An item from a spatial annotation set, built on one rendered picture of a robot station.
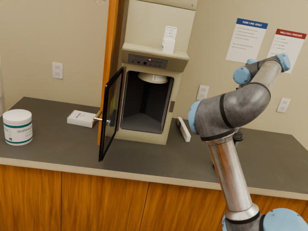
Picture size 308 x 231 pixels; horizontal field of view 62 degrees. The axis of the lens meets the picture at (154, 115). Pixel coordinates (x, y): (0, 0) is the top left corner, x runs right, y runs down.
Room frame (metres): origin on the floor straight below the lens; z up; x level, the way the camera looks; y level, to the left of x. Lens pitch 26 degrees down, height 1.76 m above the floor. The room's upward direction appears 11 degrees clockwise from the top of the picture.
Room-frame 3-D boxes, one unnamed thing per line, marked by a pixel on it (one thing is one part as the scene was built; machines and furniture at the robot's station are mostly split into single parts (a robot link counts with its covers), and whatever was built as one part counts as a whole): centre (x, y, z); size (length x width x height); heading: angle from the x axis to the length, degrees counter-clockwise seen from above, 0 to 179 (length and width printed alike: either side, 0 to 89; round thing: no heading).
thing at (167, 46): (1.26, 0.00, 1.54); 0.05 x 0.05 x 0.06; 12
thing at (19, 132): (1.12, 0.68, 1.02); 0.13 x 0.13 x 0.15
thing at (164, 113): (1.44, 0.07, 1.19); 0.26 x 0.24 x 0.35; 96
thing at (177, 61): (1.26, 0.05, 1.46); 0.32 x 0.11 x 0.10; 96
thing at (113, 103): (1.13, 0.21, 1.19); 0.30 x 0.01 x 0.40; 178
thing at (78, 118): (1.43, 0.44, 0.96); 0.16 x 0.12 x 0.04; 89
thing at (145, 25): (1.44, 0.07, 1.33); 0.32 x 0.25 x 0.77; 96
